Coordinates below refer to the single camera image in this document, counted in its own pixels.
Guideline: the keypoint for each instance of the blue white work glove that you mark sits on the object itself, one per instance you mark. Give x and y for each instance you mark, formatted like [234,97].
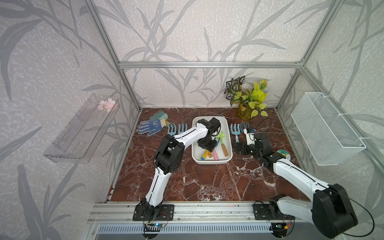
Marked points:
[151,127]

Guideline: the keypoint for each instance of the green potted plant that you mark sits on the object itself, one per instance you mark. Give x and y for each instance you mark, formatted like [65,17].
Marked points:
[251,102]

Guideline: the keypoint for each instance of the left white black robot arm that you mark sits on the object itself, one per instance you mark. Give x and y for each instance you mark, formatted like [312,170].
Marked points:
[169,156]

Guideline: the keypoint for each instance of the aluminium frame crossbar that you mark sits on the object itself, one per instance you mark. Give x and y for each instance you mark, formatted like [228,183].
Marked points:
[220,65]

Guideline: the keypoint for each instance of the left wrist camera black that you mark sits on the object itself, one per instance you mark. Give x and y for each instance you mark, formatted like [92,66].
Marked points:
[212,124]

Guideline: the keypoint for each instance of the teal rake light handle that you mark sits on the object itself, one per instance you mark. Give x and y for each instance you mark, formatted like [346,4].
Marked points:
[236,131]

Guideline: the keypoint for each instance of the blue rake yellow handle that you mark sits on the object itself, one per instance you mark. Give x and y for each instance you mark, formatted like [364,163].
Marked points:
[244,126]

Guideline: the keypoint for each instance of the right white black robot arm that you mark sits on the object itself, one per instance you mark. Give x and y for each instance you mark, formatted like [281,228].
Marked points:
[328,207]

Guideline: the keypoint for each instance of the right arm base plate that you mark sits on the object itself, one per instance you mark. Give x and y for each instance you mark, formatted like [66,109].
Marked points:
[269,212]

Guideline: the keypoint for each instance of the green rake wooden handle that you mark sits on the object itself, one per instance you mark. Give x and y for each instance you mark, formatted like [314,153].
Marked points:
[221,135]

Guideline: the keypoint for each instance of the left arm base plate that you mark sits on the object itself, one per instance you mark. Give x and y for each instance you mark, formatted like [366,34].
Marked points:
[160,213]

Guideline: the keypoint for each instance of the blue rake pink handle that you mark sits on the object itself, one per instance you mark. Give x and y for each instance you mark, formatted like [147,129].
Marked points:
[215,155]

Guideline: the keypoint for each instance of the dark patterned leaf plant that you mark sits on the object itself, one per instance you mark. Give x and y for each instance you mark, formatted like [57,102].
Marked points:
[233,90]

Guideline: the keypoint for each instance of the pink artificial flowers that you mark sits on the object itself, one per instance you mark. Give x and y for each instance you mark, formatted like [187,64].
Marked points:
[107,105]

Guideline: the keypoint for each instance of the clear acrylic wall shelf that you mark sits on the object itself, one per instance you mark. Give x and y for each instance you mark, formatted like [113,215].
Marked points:
[79,140]

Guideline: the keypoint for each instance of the teal rake white handle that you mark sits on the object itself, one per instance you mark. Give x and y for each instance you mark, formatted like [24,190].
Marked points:
[172,129]

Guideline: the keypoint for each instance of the white wire mesh basket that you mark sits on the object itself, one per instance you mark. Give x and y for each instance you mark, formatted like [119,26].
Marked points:
[329,137]

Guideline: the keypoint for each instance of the white storage box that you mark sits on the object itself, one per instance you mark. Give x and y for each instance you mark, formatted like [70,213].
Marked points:
[197,151]

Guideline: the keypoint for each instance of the aluminium front rail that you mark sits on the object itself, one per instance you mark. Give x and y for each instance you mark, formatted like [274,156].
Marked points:
[184,213]

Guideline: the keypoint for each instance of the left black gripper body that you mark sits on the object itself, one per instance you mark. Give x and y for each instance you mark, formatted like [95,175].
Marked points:
[208,144]

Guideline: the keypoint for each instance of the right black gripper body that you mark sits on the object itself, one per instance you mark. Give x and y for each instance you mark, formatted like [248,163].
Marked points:
[248,150]

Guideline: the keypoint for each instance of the light blue hand rake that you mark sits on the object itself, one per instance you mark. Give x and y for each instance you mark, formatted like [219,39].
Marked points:
[182,128]

